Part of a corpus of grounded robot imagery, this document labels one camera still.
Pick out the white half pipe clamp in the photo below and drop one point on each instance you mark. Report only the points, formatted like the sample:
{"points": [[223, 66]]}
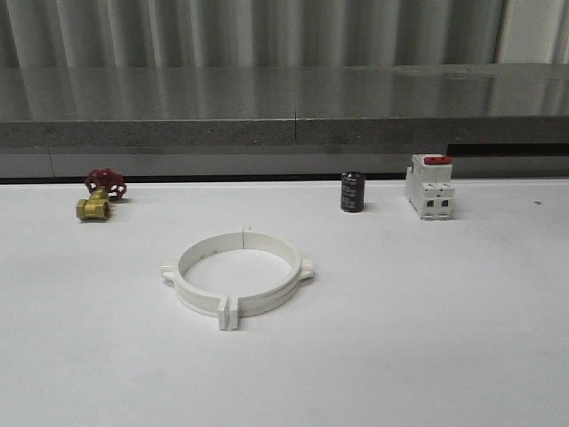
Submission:
{"points": [[279, 293], [221, 306]]}

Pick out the black cylindrical capacitor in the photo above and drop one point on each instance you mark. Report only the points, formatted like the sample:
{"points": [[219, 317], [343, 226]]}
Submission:
{"points": [[352, 192]]}

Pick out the grey stone countertop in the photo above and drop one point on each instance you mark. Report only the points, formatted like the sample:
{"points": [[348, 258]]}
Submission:
{"points": [[510, 109]]}

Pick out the brass valve red handwheel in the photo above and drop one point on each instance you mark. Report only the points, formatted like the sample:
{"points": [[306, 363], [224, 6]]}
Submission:
{"points": [[104, 186]]}

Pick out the grey pleated curtain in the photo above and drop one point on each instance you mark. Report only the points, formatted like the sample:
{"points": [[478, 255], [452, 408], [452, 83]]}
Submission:
{"points": [[247, 33]]}

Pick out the white circuit breaker red switch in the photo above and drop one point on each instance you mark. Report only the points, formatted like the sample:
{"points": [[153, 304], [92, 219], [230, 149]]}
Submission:
{"points": [[428, 186]]}

